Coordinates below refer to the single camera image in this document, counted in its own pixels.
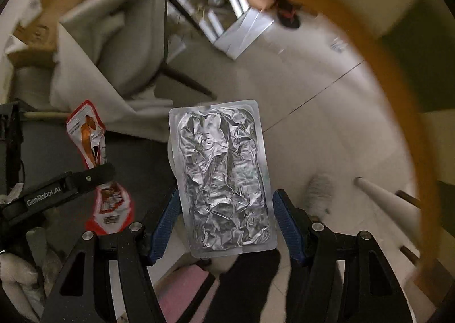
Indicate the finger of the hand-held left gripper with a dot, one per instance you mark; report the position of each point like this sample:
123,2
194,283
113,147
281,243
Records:
96,175

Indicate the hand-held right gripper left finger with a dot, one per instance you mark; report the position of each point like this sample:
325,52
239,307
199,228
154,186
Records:
163,224

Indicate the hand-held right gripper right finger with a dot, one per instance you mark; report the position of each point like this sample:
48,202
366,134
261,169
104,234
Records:
288,227

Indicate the red snack wrapper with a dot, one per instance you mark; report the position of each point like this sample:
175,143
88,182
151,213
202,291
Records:
87,131

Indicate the silver foil blister pack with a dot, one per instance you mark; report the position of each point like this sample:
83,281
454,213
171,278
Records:
220,181

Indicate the person's left forearm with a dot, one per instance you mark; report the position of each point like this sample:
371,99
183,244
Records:
21,280

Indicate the white fluffy slipper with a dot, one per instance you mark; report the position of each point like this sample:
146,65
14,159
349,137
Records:
320,195

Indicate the pink cloth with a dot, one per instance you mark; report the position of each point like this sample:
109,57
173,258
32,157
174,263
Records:
185,294

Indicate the wooden stick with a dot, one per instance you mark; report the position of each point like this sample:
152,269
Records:
46,115

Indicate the white tapered furniture leg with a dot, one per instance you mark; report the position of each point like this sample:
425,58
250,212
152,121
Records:
387,198

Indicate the grey upholstered chair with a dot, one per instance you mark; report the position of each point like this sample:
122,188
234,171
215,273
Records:
117,60

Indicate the open cardboard box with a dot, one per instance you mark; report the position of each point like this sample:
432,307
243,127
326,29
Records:
46,31

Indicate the silver boxes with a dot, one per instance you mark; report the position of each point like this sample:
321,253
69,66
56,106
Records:
245,31

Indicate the red black small object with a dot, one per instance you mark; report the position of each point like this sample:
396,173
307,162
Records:
288,12

